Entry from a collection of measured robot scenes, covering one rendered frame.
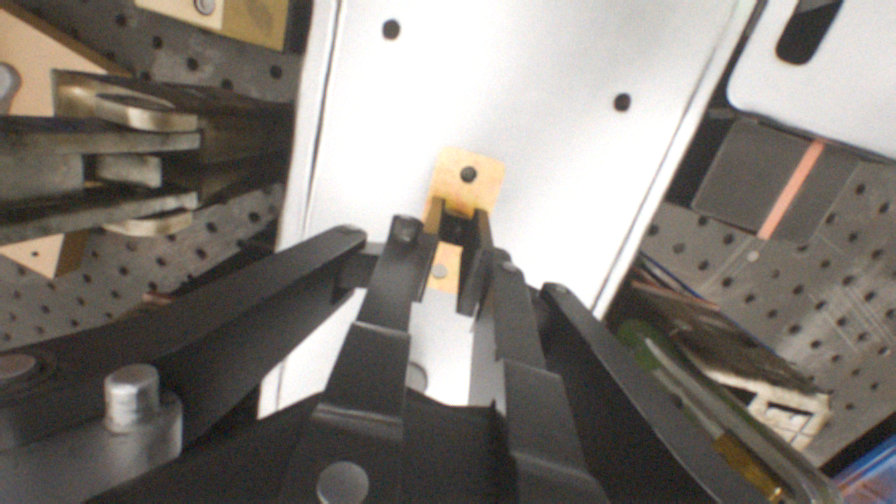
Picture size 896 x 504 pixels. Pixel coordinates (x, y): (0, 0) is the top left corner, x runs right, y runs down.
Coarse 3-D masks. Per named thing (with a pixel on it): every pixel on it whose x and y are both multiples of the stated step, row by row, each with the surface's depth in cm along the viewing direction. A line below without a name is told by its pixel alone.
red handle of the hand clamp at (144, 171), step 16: (96, 160) 15; (112, 160) 15; (128, 160) 15; (144, 160) 15; (160, 160) 16; (96, 176) 15; (112, 176) 15; (128, 176) 15; (144, 176) 16; (160, 176) 16; (144, 192) 16
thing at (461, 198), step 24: (456, 168) 20; (480, 168) 20; (504, 168) 20; (432, 192) 21; (456, 192) 21; (480, 192) 21; (456, 216) 20; (456, 240) 21; (456, 264) 22; (456, 288) 23
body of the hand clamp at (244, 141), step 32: (64, 96) 16; (160, 96) 17; (192, 96) 19; (224, 96) 24; (224, 128) 19; (256, 128) 23; (288, 128) 27; (192, 160) 19; (224, 160) 20; (256, 160) 24; (224, 192) 21
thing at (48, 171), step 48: (0, 144) 10; (48, 144) 11; (96, 144) 13; (144, 144) 15; (192, 144) 17; (0, 192) 11; (48, 192) 13; (96, 192) 15; (192, 192) 18; (0, 240) 11
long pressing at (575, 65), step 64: (320, 0) 19; (384, 0) 19; (448, 0) 19; (512, 0) 19; (576, 0) 19; (640, 0) 18; (704, 0) 18; (320, 64) 20; (384, 64) 20; (448, 64) 20; (512, 64) 20; (576, 64) 20; (640, 64) 19; (704, 64) 19; (320, 128) 21; (384, 128) 21; (448, 128) 21; (512, 128) 21; (576, 128) 21; (640, 128) 20; (320, 192) 22; (384, 192) 22; (512, 192) 22; (576, 192) 22; (640, 192) 22; (512, 256) 23; (576, 256) 23; (448, 320) 25; (320, 384) 27; (448, 384) 27
